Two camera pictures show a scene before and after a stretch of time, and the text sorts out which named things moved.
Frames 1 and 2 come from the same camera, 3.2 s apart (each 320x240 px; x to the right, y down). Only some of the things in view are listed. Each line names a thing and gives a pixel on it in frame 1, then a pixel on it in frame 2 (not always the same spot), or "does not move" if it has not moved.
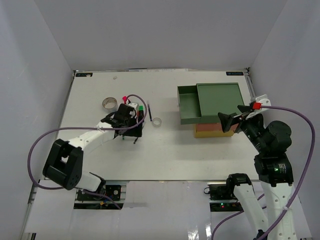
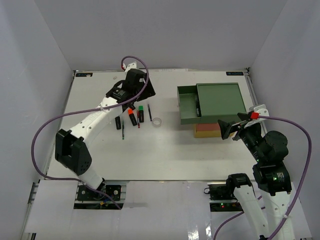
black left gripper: x=136 y=131 to x=149 y=91
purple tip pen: x=150 y=116 does not move
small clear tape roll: x=156 y=122 does not move
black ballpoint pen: x=135 y=140 to x=198 y=108
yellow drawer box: x=200 y=134 does not move
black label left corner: x=83 y=74 does not move
